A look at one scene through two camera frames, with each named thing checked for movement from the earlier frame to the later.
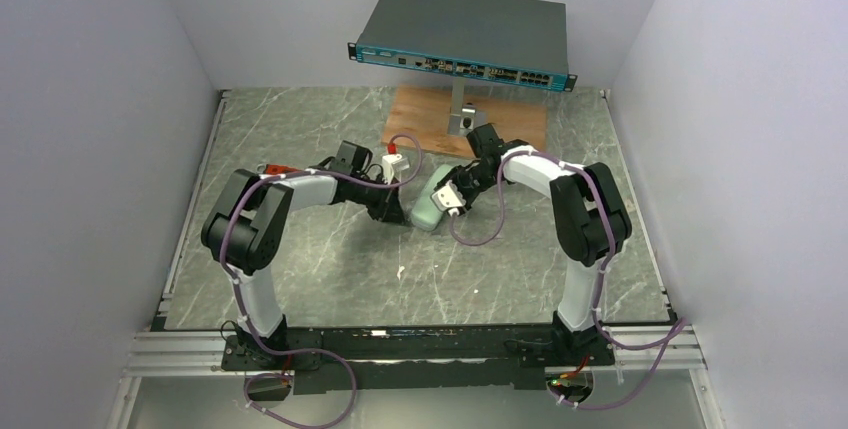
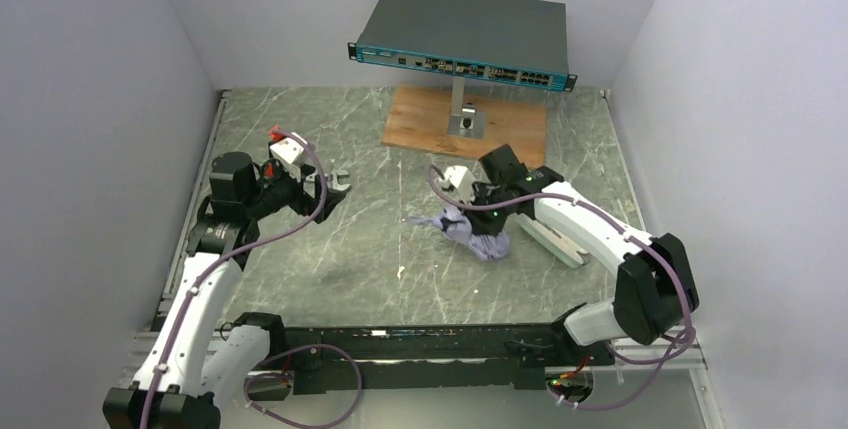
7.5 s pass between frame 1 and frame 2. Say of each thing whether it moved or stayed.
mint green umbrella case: moved
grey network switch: stayed
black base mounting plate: stayed
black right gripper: moved
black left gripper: moved
